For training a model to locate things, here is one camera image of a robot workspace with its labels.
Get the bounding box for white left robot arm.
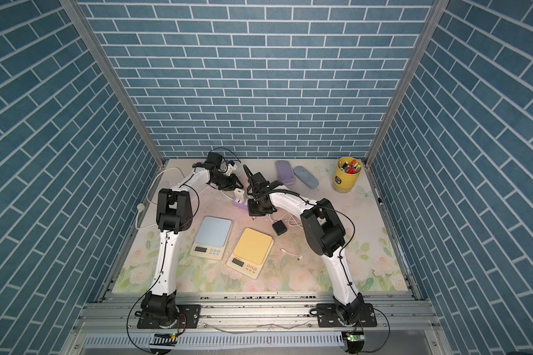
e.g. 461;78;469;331
137;151;243;328

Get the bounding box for purple pencil case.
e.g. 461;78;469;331
275;160;295;186

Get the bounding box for white USB charging cable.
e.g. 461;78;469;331
265;212;314;260

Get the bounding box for blue electronic kitchen scale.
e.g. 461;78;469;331
189;216;232;261

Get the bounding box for purple power strip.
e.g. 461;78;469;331
232;198;248;211

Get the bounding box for blue pencil case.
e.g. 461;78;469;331
293;166;319;189

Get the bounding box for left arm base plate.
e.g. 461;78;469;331
135;304;201;331

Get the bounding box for white power strip cord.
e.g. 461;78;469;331
135;166;232;231

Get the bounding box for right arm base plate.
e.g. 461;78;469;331
309;303;377;328

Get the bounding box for yellow electronic kitchen scale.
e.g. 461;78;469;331
226;228;274;280

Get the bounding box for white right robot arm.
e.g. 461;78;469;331
243;165;365;325

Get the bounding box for yellow pen cup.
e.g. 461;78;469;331
332;157;362;193

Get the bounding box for white USB wall charger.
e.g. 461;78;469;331
234;188;246;204

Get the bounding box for black USB wall charger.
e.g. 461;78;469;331
272;220;288;236

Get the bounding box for aluminium mounting rail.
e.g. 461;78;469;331
70;290;440;334

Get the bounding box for floral table mat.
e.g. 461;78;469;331
112;159;408;294

